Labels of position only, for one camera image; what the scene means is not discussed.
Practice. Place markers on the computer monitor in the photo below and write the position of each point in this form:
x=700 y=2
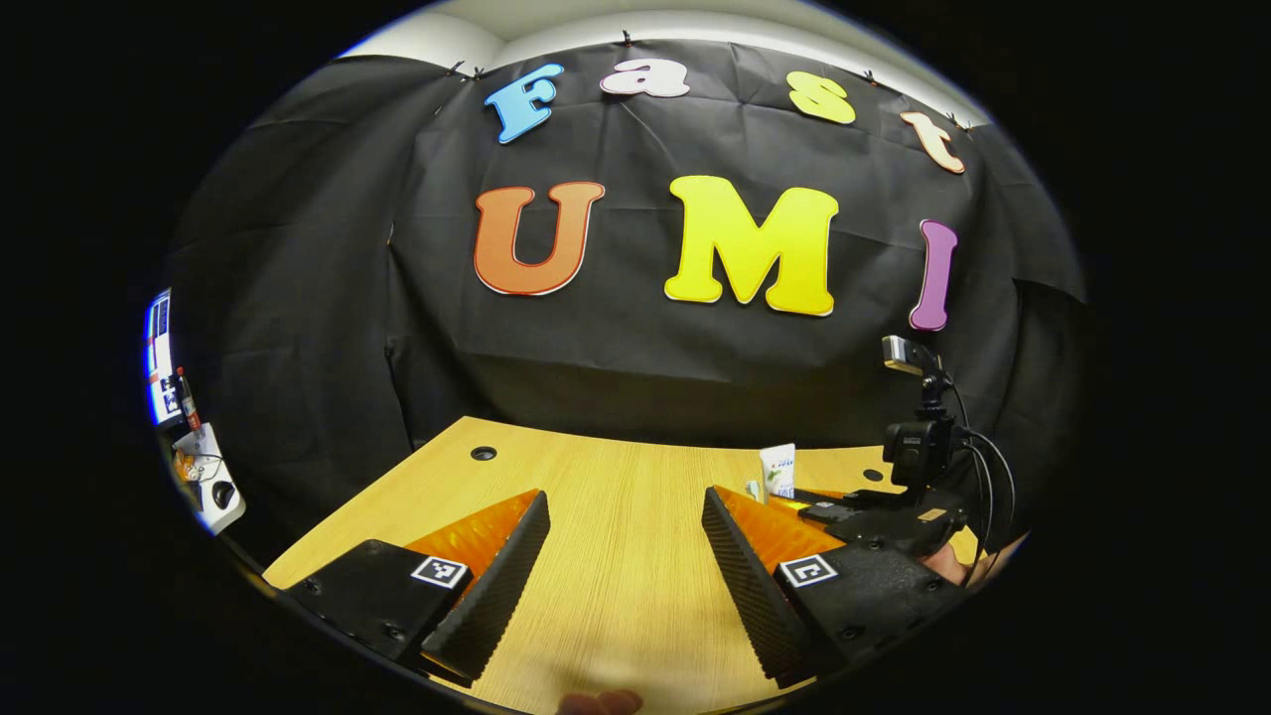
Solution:
x=157 y=348

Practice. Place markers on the wooden desktop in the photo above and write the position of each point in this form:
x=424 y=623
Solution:
x=616 y=556

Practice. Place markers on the white toothpaste tube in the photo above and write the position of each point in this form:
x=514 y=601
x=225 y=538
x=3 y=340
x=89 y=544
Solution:
x=777 y=469

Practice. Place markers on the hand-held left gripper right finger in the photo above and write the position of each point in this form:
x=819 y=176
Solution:
x=760 y=596

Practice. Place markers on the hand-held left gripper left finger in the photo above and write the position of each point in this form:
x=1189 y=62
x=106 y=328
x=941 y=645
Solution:
x=501 y=591

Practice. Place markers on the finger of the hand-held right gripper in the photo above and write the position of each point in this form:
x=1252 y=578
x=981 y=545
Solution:
x=824 y=495
x=834 y=513

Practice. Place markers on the black backdrop cloth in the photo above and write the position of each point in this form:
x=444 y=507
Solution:
x=616 y=338

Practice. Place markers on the red bottle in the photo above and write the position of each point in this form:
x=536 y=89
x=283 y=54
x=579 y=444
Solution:
x=187 y=397

